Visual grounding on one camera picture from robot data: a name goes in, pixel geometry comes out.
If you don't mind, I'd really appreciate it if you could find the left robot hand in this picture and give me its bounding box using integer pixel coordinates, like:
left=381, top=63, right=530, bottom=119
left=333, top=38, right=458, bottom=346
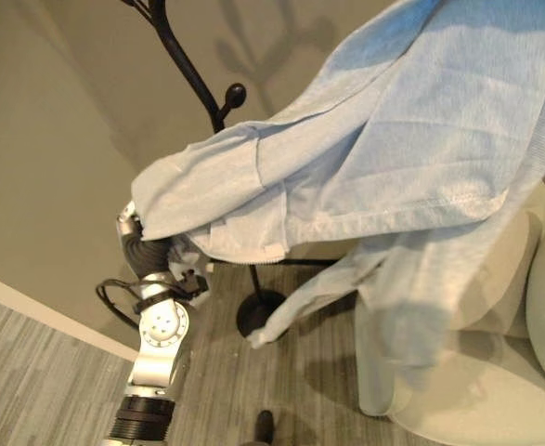
left=114, top=200, right=198, bottom=281

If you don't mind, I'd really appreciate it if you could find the light blue sweater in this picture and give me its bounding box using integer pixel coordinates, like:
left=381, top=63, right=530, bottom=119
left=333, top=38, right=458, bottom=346
left=130, top=0, right=545, bottom=417

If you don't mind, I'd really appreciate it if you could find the black metal clothes rack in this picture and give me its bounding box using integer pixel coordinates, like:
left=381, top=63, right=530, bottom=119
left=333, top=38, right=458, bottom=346
left=122, top=0, right=347, bottom=338

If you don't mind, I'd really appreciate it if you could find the cream white sofa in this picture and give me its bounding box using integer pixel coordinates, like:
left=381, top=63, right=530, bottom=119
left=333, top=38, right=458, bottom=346
left=356, top=178, right=545, bottom=446

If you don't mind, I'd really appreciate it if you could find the white baseboard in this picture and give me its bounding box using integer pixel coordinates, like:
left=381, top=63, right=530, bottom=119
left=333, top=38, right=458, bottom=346
left=0, top=268, right=139, bottom=362

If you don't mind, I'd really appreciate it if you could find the dark robot foot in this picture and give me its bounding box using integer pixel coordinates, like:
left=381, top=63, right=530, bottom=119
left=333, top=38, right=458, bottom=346
left=254, top=409, right=275, bottom=445

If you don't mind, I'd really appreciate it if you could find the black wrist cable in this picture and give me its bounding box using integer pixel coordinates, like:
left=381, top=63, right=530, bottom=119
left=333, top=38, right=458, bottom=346
left=95, top=277, right=144, bottom=329

